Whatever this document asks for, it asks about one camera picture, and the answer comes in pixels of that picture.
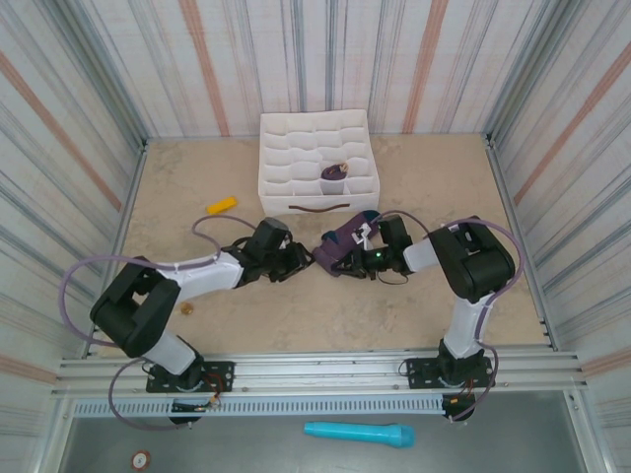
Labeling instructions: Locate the purple sock with orange cuff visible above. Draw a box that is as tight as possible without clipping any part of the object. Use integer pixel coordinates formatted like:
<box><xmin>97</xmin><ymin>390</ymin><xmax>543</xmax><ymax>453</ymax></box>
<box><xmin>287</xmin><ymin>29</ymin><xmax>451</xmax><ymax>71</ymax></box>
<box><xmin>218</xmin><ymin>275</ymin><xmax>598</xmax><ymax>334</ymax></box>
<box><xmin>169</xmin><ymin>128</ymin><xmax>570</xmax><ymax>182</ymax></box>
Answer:
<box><xmin>311</xmin><ymin>210</ymin><xmax>384</xmax><ymax>277</ymax></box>

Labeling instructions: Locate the purple sock with beige toe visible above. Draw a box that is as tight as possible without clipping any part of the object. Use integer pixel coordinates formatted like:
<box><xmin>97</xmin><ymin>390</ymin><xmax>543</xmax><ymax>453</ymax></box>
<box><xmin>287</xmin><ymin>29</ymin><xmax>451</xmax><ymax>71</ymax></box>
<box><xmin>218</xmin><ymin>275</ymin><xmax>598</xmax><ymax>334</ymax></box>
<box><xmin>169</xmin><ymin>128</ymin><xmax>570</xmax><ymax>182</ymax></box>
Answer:
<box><xmin>319</xmin><ymin>161</ymin><xmax>352</xmax><ymax>182</ymax></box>

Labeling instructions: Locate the white fabric divider box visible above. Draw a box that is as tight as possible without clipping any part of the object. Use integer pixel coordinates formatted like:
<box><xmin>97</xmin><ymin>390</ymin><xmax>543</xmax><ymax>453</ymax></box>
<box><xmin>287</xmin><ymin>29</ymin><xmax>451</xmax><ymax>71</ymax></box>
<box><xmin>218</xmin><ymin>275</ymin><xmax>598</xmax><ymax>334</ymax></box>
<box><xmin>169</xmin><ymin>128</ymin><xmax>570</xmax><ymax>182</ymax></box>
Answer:
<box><xmin>256</xmin><ymin>108</ymin><xmax>382</xmax><ymax>217</ymax></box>

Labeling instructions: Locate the yellow wooden block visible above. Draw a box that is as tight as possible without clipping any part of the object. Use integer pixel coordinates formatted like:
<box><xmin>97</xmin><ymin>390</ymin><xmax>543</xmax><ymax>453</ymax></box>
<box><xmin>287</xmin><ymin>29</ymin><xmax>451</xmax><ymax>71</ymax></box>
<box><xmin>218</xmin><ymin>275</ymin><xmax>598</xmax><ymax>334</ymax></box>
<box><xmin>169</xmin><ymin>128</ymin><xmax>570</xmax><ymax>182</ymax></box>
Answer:
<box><xmin>206</xmin><ymin>195</ymin><xmax>240</xmax><ymax>217</ymax></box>

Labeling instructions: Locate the teal toy microphone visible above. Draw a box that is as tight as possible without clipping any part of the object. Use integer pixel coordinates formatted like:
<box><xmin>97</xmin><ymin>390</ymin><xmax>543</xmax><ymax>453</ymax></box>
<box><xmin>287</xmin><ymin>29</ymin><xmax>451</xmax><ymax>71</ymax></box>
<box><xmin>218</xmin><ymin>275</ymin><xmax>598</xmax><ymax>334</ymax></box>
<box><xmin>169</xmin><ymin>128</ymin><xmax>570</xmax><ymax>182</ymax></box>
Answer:
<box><xmin>303</xmin><ymin>421</ymin><xmax>417</xmax><ymax>449</ymax></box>

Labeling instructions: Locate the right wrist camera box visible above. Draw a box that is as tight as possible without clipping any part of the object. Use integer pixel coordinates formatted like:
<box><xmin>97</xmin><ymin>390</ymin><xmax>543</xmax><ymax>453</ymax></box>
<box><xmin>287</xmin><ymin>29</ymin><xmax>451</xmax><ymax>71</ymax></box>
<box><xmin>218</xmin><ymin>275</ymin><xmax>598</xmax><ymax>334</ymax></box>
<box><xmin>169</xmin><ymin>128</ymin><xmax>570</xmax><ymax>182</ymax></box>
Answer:
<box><xmin>350</xmin><ymin>224</ymin><xmax>374</xmax><ymax>250</ymax></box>

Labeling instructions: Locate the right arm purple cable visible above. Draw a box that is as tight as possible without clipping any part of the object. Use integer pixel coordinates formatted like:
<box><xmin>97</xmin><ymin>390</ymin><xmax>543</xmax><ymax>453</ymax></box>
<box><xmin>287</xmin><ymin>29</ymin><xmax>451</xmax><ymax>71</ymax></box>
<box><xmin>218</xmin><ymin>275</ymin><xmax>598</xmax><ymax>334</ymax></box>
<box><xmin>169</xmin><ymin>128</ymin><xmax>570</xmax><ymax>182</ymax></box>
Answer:
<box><xmin>377</xmin><ymin>210</ymin><xmax>525</xmax><ymax>423</ymax></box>

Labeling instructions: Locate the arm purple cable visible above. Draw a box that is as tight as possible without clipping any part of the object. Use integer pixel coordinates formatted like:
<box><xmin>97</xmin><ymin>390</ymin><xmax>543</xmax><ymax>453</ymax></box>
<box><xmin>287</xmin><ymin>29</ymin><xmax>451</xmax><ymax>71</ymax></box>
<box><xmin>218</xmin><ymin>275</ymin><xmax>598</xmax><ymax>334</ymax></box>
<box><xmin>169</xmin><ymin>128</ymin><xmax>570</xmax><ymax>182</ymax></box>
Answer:
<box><xmin>58</xmin><ymin>214</ymin><xmax>262</xmax><ymax>431</ymax></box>
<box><xmin>377</xmin><ymin>210</ymin><xmax>525</xmax><ymax>423</ymax></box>

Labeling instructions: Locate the brown box handle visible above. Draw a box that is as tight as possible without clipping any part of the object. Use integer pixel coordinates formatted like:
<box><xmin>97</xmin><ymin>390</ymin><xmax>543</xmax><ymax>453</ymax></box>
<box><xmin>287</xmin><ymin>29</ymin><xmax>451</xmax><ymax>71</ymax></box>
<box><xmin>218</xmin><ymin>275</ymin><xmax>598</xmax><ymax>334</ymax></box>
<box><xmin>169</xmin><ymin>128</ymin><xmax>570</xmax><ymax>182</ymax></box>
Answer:
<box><xmin>288</xmin><ymin>202</ymin><xmax>352</xmax><ymax>214</ymax></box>

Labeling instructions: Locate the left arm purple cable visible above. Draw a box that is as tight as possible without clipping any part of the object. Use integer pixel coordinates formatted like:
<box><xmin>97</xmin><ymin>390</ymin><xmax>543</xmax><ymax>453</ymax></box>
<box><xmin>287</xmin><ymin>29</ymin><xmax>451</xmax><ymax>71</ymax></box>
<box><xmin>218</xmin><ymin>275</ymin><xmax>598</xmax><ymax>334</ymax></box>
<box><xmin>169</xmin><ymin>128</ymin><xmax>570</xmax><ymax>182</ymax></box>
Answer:
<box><xmin>58</xmin><ymin>214</ymin><xmax>262</xmax><ymax>431</ymax></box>

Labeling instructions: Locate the aluminium mounting rail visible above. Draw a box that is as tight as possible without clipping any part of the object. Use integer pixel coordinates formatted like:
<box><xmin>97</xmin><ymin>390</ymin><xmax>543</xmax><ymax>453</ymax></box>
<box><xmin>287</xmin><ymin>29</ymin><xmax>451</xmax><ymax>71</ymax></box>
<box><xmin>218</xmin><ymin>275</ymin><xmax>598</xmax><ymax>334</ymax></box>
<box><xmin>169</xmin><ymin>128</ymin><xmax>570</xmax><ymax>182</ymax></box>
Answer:
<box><xmin>51</xmin><ymin>350</ymin><xmax>591</xmax><ymax>395</ymax></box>

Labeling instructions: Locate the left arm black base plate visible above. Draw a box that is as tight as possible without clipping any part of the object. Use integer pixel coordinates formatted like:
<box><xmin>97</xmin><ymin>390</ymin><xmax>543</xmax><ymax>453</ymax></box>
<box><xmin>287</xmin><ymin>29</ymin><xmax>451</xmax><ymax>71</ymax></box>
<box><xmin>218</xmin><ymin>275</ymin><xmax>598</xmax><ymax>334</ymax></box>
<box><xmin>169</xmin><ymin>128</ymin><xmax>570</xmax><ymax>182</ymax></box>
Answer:
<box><xmin>145</xmin><ymin>361</ymin><xmax>236</xmax><ymax>394</ymax></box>

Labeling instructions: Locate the aluminium side frame bar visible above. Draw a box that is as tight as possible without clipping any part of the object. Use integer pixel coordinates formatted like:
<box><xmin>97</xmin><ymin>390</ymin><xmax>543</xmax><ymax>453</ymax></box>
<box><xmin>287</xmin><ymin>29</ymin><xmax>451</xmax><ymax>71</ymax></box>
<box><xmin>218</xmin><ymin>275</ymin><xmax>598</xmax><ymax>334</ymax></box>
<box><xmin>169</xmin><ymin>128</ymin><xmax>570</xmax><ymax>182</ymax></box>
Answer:
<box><xmin>81</xmin><ymin>137</ymin><xmax>150</xmax><ymax>360</ymax></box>
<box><xmin>485</xmin><ymin>132</ymin><xmax>559</xmax><ymax>351</ymax></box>

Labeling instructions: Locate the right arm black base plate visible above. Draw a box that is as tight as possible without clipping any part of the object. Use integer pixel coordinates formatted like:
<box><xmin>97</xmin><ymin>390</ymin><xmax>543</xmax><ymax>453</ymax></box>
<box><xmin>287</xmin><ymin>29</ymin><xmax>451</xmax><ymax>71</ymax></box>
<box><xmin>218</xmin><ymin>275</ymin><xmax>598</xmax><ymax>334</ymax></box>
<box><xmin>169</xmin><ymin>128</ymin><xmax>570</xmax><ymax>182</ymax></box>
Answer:
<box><xmin>403</xmin><ymin>357</ymin><xmax>494</xmax><ymax>390</ymax></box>

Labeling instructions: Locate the perforated grey cable tray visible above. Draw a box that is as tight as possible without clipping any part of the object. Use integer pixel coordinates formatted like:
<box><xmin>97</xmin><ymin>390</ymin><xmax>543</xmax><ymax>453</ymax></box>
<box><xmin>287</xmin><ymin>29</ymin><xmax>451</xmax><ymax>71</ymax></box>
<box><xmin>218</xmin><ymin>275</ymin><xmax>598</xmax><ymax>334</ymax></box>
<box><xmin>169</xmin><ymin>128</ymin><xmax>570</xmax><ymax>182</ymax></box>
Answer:
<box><xmin>72</xmin><ymin>397</ymin><xmax>445</xmax><ymax>419</ymax></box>

